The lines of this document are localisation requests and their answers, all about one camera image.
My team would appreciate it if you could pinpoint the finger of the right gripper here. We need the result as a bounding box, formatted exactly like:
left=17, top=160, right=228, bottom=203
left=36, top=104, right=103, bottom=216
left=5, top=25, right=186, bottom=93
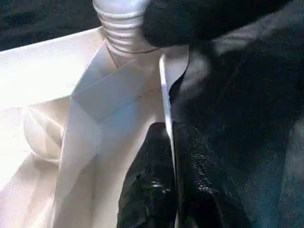
left=142, top=0, right=297, bottom=49

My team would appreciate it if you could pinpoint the white plastic table top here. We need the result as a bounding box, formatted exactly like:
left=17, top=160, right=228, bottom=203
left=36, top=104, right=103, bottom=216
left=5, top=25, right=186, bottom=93
left=0, top=26, right=191, bottom=228

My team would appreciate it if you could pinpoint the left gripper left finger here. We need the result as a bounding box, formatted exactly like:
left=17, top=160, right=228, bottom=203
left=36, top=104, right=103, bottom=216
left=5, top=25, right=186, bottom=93
left=116, top=122, right=178, bottom=228

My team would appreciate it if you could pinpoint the white plastic table leg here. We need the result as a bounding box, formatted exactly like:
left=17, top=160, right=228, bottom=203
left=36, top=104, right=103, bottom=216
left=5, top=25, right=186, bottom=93
left=92, top=0, right=163, bottom=55

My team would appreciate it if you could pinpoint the black work mat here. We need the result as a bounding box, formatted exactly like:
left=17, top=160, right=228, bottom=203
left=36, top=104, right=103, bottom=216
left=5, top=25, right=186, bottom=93
left=0, top=0, right=304, bottom=228

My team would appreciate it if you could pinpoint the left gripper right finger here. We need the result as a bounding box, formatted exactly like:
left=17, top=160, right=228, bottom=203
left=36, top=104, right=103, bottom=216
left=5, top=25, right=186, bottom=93
left=172, top=121, right=253, bottom=228

